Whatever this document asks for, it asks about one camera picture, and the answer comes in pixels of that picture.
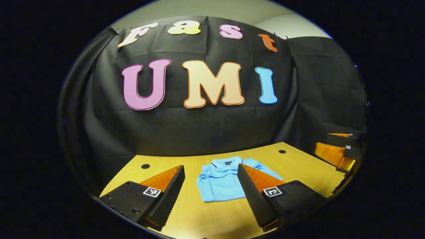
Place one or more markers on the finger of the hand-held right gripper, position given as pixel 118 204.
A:
pixel 338 134
pixel 328 154

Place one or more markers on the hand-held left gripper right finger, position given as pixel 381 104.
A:
pixel 254 199

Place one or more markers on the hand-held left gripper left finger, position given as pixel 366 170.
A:
pixel 169 199

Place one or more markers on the light blue T-shirt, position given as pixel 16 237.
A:
pixel 219 182

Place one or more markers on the black backdrop cloth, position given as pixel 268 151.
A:
pixel 206 132

